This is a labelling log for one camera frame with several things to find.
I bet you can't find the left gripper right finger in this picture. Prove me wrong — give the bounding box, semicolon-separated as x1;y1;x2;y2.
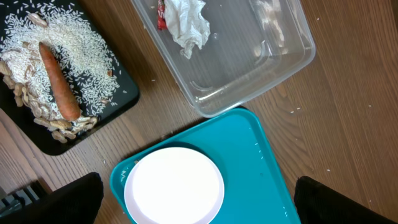
294;176;396;224

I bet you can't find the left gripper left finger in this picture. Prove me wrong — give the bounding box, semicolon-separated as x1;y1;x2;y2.
1;172;104;224

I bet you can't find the orange carrot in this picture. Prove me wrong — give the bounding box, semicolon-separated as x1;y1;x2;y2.
39;42;81;121

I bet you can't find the large pink round plate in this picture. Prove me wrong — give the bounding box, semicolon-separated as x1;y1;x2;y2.
124;147;225;223

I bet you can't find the white rice pile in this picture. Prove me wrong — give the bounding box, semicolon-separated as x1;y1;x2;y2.
1;4;120;117

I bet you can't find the red snack wrapper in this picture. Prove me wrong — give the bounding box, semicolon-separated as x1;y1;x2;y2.
157;0;167;30

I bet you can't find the white paper napkin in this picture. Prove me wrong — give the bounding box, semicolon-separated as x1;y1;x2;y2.
165;0;211;59

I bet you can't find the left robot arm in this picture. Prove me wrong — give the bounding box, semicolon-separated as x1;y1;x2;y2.
1;172;393;224

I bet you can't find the black rectangular waste tray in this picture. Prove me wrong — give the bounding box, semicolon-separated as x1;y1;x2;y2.
1;0;140;156

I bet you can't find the clear plastic waste bin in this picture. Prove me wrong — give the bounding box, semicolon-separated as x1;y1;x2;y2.
132;0;316;118

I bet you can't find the teal plastic serving tray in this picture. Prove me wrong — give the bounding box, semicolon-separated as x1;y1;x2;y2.
109;108;300;223

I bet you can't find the peanut shells pile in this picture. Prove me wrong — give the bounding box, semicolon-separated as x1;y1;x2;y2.
1;61;98;144

